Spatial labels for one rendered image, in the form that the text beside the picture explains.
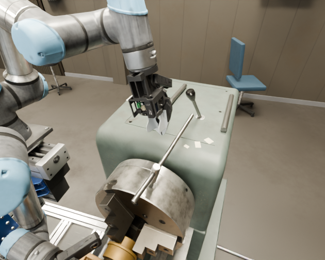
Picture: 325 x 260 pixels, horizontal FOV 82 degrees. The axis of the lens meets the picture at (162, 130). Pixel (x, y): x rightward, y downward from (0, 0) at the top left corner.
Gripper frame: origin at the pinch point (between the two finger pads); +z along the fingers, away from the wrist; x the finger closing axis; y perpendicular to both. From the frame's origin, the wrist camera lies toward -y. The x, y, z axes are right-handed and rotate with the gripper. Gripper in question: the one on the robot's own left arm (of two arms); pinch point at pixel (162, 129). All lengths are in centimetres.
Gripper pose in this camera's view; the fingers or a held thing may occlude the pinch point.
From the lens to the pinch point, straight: 58.0
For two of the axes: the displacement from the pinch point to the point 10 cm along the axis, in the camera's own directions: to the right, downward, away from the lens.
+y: -3.8, 5.6, -7.4
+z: 2.0, 8.2, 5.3
